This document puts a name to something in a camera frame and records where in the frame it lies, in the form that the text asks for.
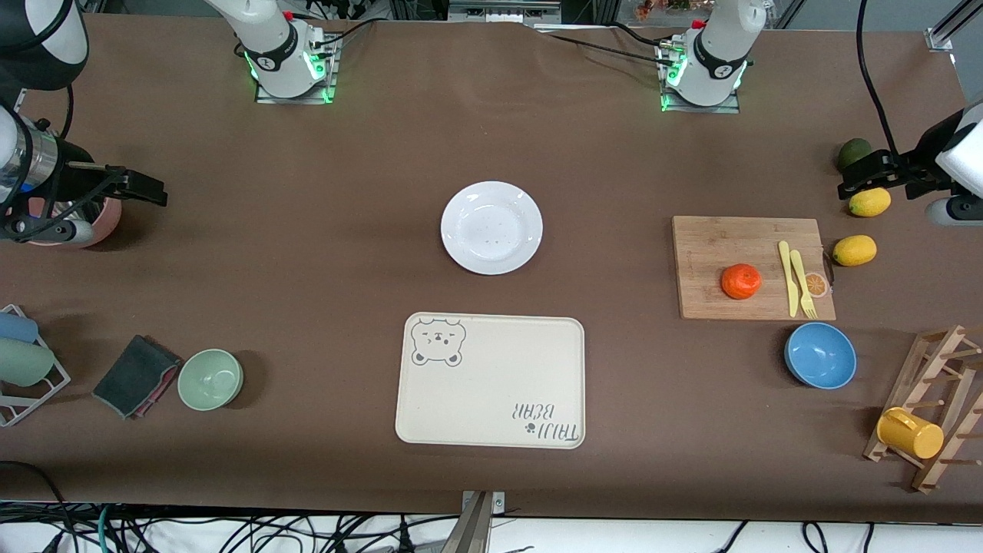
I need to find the orange mandarin fruit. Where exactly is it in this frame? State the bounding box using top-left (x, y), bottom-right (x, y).
top-left (720, 263), bottom-right (763, 300)

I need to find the white round plate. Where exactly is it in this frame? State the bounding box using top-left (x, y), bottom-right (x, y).
top-left (440, 180), bottom-right (544, 276)

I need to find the yellow lemon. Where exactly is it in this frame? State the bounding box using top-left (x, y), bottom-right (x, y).
top-left (832, 234), bottom-right (878, 268)
top-left (848, 187), bottom-right (892, 218)

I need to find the dark green avocado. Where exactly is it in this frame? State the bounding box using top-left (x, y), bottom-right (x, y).
top-left (836, 137), bottom-right (873, 173)

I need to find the pink bowl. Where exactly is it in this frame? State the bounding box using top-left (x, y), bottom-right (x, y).
top-left (27, 196), bottom-right (122, 249)

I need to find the yellow plastic fork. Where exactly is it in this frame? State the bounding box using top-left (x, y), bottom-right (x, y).
top-left (790, 250), bottom-right (819, 320)

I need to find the yellow plastic knife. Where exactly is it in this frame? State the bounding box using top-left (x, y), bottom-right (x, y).
top-left (778, 240), bottom-right (800, 318)

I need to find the light blue cup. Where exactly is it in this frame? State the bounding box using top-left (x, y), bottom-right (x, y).
top-left (0, 312), bottom-right (39, 344)

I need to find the wooden cutting board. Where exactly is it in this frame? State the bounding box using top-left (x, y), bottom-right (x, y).
top-left (672, 216), bottom-right (837, 321)

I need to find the blue bowl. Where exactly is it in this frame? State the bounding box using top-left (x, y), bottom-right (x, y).
top-left (784, 322), bottom-right (858, 390)

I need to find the dark grey folded cloth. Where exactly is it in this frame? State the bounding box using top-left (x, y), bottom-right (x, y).
top-left (92, 334), bottom-right (179, 417)

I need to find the pink folded cloth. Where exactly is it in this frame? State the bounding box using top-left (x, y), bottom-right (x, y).
top-left (132, 358), bottom-right (184, 420)

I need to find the light green cup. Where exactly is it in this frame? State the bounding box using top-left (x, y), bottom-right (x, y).
top-left (0, 338), bottom-right (56, 387)

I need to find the light green bowl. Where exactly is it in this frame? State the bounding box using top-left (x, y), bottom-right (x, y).
top-left (177, 349), bottom-right (244, 412)

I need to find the wooden mug rack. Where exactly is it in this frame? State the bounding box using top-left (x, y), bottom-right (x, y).
top-left (863, 325), bottom-right (983, 494)

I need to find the yellow mug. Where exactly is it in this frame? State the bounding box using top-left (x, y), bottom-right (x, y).
top-left (876, 407), bottom-right (945, 460)

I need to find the beige bear print tray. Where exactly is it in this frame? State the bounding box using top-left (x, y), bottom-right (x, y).
top-left (395, 312), bottom-right (586, 450)

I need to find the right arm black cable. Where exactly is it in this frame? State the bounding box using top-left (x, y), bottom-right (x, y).
top-left (0, 83), bottom-right (128, 240)

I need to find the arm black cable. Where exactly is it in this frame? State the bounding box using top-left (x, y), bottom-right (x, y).
top-left (0, 83), bottom-right (128, 240)
top-left (856, 0), bottom-right (922, 166)

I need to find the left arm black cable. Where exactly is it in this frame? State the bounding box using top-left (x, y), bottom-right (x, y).
top-left (856, 0), bottom-right (922, 166)

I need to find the aluminium frame profile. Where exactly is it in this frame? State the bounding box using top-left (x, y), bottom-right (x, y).
top-left (925, 0), bottom-right (983, 53)

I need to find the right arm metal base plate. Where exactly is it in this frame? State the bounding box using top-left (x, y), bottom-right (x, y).
top-left (255, 32), bottom-right (339, 104)

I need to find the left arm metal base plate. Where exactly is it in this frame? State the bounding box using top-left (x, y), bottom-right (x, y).
top-left (659, 42), bottom-right (742, 114)

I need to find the white wire rack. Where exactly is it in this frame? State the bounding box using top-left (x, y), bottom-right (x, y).
top-left (0, 304), bottom-right (72, 428)

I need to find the black base cable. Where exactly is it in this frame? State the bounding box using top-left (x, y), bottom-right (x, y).
top-left (530, 23), bottom-right (684, 70)
top-left (303, 17), bottom-right (381, 58)

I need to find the green floor cable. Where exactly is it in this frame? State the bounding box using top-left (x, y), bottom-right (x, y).
top-left (94, 503), bottom-right (117, 553)

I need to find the grey metal frame beam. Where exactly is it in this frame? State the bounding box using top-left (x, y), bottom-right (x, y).
top-left (448, 0), bottom-right (563, 28)

